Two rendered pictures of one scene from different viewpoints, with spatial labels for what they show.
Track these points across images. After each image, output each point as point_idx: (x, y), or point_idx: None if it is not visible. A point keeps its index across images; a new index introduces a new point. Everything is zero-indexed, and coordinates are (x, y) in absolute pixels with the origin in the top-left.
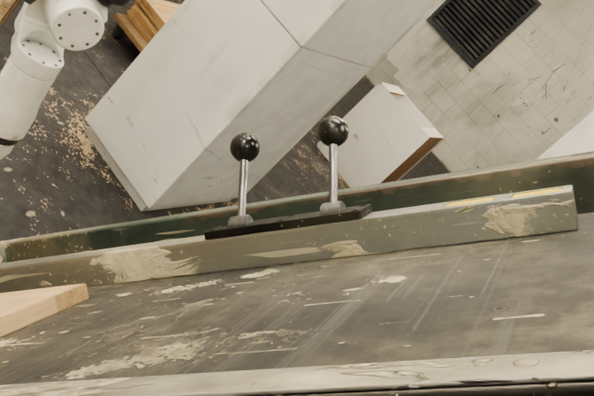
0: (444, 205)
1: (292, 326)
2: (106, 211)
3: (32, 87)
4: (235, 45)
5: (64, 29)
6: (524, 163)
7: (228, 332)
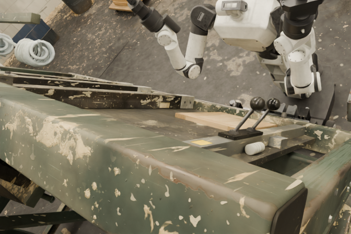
0: (206, 140)
1: (140, 127)
2: None
3: (291, 68)
4: None
5: (277, 48)
6: (314, 178)
7: (151, 126)
